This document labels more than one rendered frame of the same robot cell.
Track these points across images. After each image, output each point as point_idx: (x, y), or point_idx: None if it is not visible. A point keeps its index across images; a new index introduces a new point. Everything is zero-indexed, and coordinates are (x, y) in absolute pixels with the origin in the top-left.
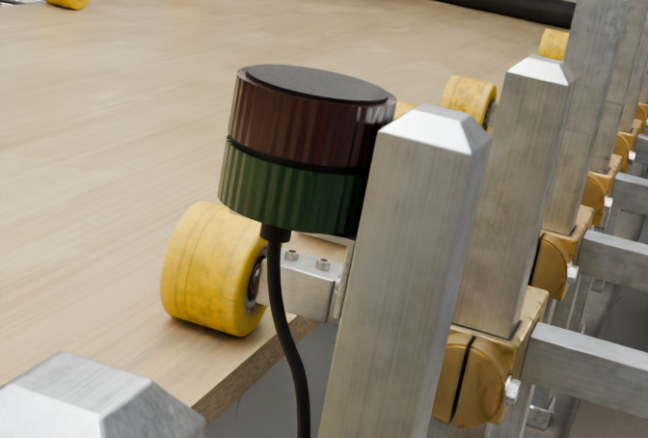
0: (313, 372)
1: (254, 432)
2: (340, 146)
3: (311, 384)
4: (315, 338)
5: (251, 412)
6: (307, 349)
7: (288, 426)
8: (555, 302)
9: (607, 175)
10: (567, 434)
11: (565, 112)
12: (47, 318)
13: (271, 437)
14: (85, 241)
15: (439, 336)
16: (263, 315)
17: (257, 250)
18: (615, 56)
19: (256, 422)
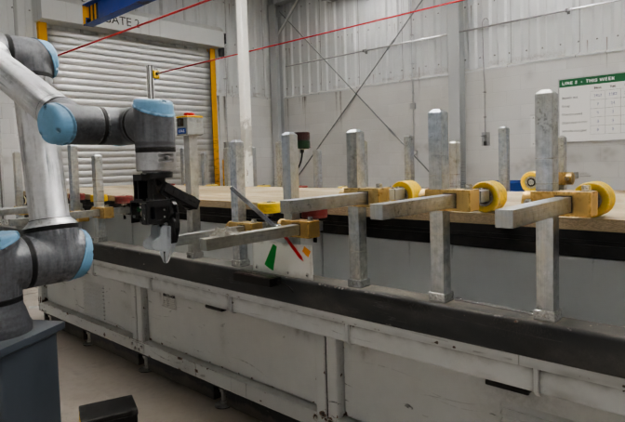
0: (527, 280)
1: (470, 271)
2: None
3: (528, 284)
4: (521, 262)
5: (464, 261)
6: (512, 263)
7: (508, 291)
8: (442, 217)
9: (534, 191)
10: (592, 357)
11: (350, 138)
12: None
13: (489, 284)
14: None
15: (285, 159)
16: None
17: (395, 186)
18: (436, 131)
19: (470, 268)
